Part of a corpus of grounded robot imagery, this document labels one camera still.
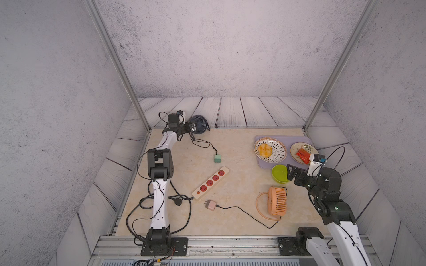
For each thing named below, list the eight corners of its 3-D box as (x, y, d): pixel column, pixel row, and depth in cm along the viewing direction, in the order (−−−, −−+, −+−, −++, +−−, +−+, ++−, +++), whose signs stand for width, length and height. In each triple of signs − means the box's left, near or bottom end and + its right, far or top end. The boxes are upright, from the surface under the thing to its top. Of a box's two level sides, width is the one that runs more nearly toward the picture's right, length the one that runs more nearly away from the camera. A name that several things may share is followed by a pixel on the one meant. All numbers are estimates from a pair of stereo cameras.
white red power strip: (195, 200, 89) (194, 198, 87) (191, 195, 91) (190, 193, 89) (228, 171, 100) (229, 169, 98) (224, 168, 102) (224, 165, 100)
